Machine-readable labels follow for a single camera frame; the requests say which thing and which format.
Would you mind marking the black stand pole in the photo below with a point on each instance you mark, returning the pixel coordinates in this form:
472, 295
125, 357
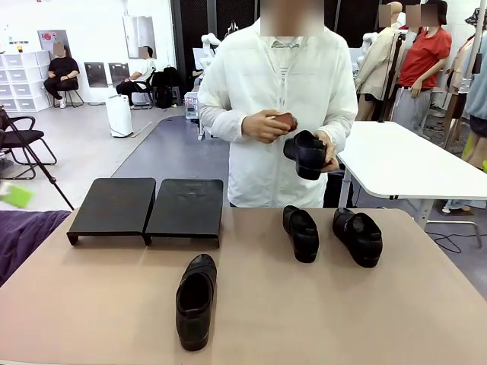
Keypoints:
393, 68

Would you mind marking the purple cloth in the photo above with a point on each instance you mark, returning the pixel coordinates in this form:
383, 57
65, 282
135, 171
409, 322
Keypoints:
26, 243

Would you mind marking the seated person in black shirt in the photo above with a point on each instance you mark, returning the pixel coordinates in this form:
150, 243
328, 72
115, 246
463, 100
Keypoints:
61, 72

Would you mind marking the seated person in white shirt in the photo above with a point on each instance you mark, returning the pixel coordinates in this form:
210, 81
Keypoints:
141, 72

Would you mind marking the black leather shoe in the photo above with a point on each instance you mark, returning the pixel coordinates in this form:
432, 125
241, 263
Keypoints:
357, 239
304, 156
196, 304
300, 233

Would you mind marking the black hat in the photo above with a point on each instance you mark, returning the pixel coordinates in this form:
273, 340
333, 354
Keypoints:
477, 17

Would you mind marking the mannequin in beige coat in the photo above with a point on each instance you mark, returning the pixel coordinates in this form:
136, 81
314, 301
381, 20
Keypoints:
380, 64

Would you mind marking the white table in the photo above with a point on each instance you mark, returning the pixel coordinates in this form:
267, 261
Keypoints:
399, 159

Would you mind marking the dark red phone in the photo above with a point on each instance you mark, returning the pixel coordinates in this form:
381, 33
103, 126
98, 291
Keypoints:
287, 121

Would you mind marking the black armchair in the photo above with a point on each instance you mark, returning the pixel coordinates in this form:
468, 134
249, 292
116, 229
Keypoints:
23, 137

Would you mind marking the mannequin in blue top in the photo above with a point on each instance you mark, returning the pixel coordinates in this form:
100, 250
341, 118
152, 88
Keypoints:
478, 95

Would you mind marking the black metal chair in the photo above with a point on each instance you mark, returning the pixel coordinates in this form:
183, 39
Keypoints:
72, 95

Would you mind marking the black shoe stand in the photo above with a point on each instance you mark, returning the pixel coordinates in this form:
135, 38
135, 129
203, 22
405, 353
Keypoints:
186, 209
114, 205

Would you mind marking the person's left hand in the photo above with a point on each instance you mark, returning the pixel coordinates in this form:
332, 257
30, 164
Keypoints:
330, 152

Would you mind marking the grey panel with red signs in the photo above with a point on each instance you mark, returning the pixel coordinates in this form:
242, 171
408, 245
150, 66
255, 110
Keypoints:
53, 38

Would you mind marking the black backpack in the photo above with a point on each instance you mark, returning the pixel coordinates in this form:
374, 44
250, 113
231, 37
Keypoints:
167, 87

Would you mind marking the silver rack pole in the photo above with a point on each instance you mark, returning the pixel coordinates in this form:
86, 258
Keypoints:
475, 49

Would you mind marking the black office chair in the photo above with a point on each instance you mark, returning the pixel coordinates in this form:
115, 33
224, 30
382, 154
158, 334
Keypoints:
146, 87

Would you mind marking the silver wall cabinet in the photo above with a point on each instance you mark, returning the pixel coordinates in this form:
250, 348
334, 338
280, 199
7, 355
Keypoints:
139, 36

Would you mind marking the beige hanging garment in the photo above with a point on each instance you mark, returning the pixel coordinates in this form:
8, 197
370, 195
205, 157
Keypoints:
458, 72

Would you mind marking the right forearm in white sleeve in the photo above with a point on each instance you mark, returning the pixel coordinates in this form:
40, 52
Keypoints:
220, 123

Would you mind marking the left forearm in white sleeve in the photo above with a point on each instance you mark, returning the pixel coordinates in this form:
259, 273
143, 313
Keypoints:
340, 125

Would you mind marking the white drawer cabinet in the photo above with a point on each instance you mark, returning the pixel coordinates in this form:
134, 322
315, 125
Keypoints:
23, 83

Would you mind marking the computer case with lights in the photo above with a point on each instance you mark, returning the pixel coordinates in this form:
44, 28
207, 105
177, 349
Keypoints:
191, 104

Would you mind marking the silver wall plate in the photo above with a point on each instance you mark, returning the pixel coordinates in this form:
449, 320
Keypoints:
118, 72
95, 75

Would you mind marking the person in white jacket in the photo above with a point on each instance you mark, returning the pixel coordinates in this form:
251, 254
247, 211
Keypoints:
281, 76

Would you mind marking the person's right hand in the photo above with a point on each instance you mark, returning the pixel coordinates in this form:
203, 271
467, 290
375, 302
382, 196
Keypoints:
260, 127

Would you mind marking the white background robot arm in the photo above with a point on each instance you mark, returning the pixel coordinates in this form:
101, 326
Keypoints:
209, 40

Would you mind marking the grey background desk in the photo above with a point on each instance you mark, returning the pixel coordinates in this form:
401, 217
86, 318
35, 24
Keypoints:
200, 129

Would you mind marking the white air purifier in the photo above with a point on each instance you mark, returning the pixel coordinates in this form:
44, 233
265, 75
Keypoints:
119, 116

